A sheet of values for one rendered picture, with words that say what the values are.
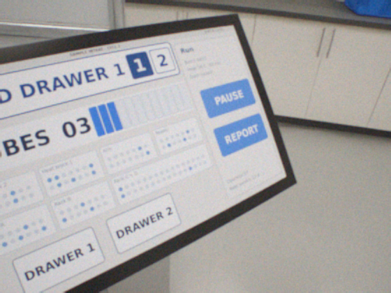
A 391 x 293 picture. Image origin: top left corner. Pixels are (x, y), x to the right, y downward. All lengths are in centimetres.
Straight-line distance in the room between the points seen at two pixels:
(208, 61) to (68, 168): 26
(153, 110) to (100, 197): 13
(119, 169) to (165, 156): 6
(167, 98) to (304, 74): 204
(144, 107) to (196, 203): 15
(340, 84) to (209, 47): 206
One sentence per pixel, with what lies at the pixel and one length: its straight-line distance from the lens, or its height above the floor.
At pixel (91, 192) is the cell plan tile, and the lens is 39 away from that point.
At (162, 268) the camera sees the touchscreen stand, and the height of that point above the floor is 74.
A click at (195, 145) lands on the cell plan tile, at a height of 106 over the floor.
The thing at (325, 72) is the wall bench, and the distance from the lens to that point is 246.
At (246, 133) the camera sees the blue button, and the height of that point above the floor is 105.
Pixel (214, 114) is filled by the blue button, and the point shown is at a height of 108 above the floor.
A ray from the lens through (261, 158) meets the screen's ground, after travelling 51.
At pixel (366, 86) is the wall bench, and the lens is 258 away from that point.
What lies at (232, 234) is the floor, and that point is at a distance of 171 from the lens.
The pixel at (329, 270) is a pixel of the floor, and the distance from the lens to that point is 172.
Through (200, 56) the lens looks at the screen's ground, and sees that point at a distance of 49.
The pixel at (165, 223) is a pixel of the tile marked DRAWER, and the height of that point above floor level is 99.
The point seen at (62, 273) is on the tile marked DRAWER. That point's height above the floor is 99.
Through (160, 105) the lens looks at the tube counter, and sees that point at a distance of 43.
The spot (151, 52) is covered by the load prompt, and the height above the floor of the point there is 117.
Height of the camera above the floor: 132
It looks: 36 degrees down
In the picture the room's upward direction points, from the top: 3 degrees clockwise
